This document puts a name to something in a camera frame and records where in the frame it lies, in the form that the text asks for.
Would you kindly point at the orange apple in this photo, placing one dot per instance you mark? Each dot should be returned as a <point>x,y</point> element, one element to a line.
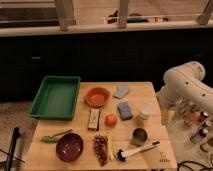
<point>111,120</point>

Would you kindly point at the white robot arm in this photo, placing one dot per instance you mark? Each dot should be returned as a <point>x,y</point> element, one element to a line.
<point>185,81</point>

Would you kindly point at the orange bowl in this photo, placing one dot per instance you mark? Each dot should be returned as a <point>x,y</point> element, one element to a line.
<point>97,97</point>

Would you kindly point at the purple bowl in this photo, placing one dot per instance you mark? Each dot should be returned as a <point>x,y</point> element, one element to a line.
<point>69,147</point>

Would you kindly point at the grey blue cloth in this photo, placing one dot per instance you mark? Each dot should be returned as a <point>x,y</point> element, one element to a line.
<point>121,92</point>

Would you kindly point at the blue sponge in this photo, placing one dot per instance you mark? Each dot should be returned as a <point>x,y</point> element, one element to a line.
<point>125,111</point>

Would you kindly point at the wooden block with metal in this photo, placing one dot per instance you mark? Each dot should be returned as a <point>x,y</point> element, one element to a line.
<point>93,122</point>

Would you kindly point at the white cup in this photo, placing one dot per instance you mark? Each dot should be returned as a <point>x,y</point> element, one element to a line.
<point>144,112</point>

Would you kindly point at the green plastic tray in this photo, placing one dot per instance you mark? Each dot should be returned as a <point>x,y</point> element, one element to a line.
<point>56,98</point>

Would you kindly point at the yellow banana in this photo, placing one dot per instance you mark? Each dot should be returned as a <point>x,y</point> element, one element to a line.
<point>110,147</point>

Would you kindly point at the brown grape bunch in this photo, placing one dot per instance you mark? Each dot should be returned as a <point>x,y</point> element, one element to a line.
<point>100,148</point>

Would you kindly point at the small metal cup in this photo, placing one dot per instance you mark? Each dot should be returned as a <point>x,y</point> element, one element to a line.
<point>139,136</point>

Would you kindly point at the black tripod stand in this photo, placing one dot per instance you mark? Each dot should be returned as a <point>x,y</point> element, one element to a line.
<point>11,158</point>

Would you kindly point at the white handled brush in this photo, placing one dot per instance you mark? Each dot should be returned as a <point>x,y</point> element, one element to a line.
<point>122,155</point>

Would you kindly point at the green handled spoon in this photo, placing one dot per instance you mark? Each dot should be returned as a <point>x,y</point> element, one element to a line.
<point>53,138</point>

